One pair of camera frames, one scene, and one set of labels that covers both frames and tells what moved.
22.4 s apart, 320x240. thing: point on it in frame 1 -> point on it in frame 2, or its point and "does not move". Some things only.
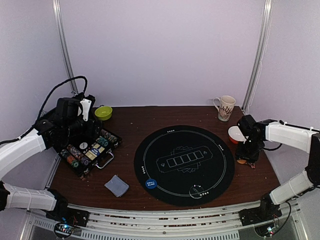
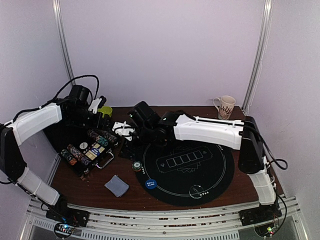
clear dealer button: x=196 y=191 does not move
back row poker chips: x=105 y=137 does not move
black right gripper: x=246 y=154 -> x=132 y=139
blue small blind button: x=151 y=183 does not move
